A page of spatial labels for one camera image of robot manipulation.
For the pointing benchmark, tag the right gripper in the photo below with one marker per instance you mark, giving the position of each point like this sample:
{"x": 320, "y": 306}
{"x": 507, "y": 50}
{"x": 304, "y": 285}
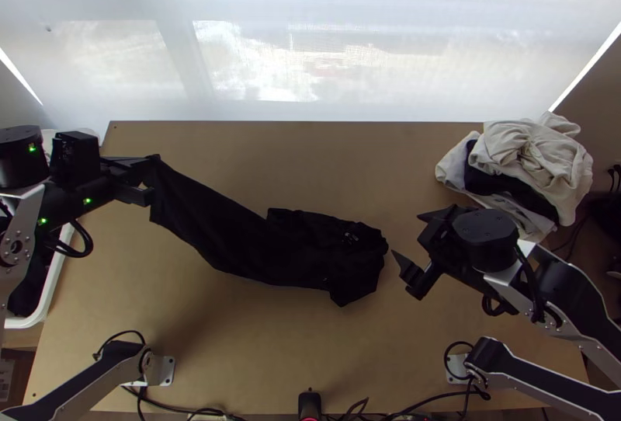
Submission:
{"x": 444, "y": 246}

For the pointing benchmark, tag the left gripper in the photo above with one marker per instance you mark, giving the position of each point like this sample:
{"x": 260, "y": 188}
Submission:
{"x": 131, "y": 193}

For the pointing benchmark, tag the dark t-shirt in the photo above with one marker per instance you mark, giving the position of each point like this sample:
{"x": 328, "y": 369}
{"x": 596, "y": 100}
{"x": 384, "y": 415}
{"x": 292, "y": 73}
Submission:
{"x": 271, "y": 246}

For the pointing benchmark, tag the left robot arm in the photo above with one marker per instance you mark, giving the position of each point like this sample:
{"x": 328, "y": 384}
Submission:
{"x": 24, "y": 159}

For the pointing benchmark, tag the heap of clothes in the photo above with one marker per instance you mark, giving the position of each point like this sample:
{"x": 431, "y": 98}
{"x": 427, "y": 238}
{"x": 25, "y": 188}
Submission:
{"x": 533, "y": 159}

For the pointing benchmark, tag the white laundry basket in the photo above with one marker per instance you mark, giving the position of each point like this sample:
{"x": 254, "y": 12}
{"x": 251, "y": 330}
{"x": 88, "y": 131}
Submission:
{"x": 52, "y": 290}

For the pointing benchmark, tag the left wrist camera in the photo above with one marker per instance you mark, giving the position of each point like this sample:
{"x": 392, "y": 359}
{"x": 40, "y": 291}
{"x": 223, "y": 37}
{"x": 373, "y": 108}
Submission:
{"x": 75, "y": 159}

